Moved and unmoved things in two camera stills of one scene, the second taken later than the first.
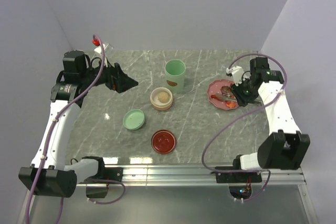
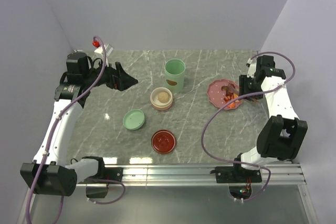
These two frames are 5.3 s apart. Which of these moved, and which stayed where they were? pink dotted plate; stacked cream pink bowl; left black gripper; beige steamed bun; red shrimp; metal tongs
Moved: red shrimp; metal tongs
Stayed: pink dotted plate; beige steamed bun; left black gripper; stacked cream pink bowl
